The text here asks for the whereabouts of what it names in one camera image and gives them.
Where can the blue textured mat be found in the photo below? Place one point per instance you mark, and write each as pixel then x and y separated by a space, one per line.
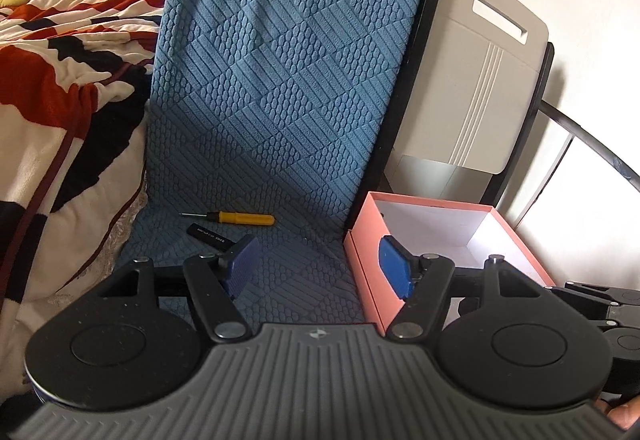
pixel 275 70

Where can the red black white striped blanket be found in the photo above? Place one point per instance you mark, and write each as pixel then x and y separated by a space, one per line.
pixel 50 95

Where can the black metal rail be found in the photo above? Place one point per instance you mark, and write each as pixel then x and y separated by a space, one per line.
pixel 590 133

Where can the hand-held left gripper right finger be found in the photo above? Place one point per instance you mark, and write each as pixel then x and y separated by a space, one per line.
pixel 395 265

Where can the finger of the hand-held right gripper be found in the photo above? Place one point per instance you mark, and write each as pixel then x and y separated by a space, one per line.
pixel 585 294

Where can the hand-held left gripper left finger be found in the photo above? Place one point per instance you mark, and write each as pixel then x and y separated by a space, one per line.
pixel 242 265

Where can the pink cardboard box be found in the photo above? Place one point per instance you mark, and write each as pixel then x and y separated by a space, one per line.
pixel 365 265

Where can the black usb stick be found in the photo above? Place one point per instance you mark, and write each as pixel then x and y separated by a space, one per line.
pixel 207 235

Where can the person's right hand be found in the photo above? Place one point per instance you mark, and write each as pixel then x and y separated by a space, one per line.
pixel 625 415

